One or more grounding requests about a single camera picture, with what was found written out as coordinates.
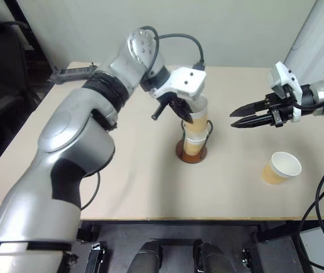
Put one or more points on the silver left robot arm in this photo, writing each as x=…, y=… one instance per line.
x=65, y=142

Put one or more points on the black office chair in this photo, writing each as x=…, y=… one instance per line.
x=0, y=71

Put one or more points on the black metal bracket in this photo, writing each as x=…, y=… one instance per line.
x=96, y=258
x=246, y=261

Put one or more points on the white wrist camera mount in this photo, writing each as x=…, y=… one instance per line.
x=187, y=82
x=285, y=75

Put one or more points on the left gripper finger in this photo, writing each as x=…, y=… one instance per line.
x=159, y=112
x=183, y=112

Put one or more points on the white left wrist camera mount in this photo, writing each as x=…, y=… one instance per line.
x=187, y=82

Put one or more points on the dark rounded shape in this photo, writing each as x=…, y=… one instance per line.
x=145, y=258
x=214, y=258

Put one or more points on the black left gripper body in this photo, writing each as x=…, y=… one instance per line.
x=177, y=102

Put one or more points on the black table frame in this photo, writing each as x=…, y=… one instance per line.
x=179, y=224

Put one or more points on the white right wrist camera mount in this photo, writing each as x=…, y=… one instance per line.
x=285, y=75

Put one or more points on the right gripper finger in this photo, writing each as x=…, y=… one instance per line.
x=253, y=121
x=250, y=109

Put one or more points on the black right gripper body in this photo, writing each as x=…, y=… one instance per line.
x=280, y=111

